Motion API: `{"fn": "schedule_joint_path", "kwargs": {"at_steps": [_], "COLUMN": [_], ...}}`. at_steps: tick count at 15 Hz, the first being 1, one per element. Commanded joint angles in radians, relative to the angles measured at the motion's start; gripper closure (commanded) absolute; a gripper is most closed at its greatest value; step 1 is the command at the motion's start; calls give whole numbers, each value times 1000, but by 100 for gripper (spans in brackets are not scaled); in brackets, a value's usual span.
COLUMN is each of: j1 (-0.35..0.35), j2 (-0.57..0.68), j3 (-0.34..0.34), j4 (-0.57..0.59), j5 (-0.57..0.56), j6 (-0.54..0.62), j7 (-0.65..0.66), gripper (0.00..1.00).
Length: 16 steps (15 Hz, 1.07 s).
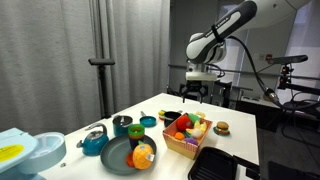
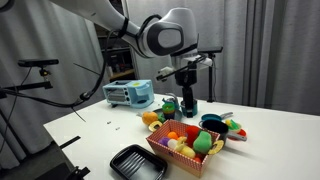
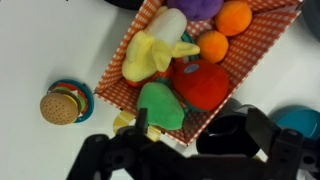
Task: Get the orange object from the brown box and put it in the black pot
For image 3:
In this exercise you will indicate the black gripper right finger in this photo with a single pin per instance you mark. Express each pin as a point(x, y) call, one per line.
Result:
point(263, 131)

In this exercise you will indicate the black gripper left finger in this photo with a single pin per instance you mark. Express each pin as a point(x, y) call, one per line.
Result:
point(142, 118)

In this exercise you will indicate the red plush fruit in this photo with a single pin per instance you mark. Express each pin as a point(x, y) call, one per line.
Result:
point(203, 86)

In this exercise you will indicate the black toy pot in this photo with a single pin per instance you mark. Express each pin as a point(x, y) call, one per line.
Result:
point(226, 137)

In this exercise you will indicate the brown checkered box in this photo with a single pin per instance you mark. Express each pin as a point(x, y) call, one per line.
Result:
point(253, 50)

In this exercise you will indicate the green plush pear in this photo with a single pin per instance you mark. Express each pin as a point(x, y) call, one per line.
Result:
point(160, 106)

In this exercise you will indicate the small teal bowl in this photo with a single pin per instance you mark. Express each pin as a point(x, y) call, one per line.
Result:
point(300, 121)

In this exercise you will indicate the teal toy saucer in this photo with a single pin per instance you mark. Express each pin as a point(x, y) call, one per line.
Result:
point(90, 100)

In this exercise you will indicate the yellow white plush banana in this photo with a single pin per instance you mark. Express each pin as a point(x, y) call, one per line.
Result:
point(146, 56)

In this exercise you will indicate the toy burger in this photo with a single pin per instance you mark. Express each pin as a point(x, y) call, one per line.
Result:
point(60, 108)

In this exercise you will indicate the small orange plush ball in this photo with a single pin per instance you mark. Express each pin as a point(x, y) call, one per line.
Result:
point(212, 46)

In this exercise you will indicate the large orange plush ball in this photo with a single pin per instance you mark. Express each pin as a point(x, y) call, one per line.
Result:
point(233, 18)

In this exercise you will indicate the purple plush fruit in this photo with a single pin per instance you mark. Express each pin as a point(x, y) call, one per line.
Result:
point(196, 8)

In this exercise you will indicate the grey toy plate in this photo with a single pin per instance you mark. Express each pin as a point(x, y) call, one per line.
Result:
point(315, 16)

